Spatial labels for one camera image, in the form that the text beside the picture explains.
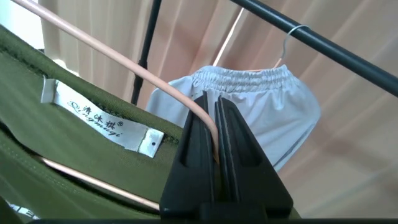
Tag pink clothes hanger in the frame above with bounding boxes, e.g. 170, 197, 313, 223
247, 24, 311, 73
11, 0, 220, 211

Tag beige curtain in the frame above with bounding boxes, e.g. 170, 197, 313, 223
39, 0, 398, 218

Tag black clothes rack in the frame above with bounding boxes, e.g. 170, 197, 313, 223
130, 0, 398, 98

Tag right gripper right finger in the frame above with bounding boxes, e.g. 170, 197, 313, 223
215, 95, 294, 218

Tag pale grey shorts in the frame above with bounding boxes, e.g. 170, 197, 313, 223
146, 64, 322, 172

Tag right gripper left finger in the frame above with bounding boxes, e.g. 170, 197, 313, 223
160, 91, 220, 218

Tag green garment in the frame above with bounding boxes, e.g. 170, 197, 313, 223
0, 24, 302, 220

